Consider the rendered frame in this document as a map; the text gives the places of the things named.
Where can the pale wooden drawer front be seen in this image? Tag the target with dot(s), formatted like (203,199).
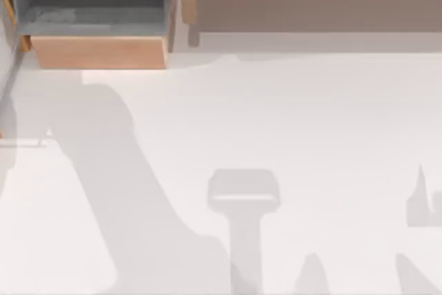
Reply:
(98,52)

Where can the wooden cupboard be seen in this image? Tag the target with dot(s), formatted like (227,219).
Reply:
(25,43)

